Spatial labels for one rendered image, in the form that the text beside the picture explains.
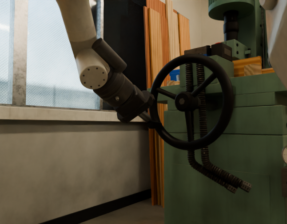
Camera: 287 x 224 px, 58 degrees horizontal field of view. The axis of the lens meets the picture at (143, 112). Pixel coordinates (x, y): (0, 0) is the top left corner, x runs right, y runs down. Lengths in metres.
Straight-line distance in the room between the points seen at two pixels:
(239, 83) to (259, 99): 0.08
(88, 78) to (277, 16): 0.43
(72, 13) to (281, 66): 0.42
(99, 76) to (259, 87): 0.51
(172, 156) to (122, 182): 1.45
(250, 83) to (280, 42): 0.61
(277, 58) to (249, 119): 0.59
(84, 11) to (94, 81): 0.15
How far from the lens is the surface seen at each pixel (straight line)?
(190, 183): 1.01
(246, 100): 0.90
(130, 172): 2.51
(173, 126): 1.03
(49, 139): 1.92
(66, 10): 0.59
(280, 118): 0.87
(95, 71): 0.61
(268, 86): 0.88
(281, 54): 0.30
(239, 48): 1.12
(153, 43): 2.65
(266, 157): 0.88
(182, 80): 0.90
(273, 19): 0.31
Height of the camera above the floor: 0.74
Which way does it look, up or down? 3 degrees up
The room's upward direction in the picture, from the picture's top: straight up
